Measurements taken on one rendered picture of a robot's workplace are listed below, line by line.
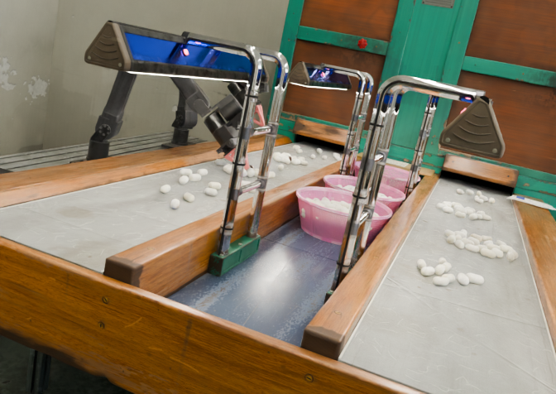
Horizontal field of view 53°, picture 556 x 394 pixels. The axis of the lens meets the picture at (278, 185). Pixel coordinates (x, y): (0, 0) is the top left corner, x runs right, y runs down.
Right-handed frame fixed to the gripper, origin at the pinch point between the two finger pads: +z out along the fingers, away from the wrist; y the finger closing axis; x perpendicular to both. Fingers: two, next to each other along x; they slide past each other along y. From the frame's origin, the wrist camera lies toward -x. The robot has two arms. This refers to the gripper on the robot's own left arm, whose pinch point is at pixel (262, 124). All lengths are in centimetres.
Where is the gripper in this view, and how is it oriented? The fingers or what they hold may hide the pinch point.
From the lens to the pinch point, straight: 214.2
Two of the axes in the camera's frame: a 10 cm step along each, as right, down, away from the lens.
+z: 5.7, 8.2, -0.9
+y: 3.4, -1.4, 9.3
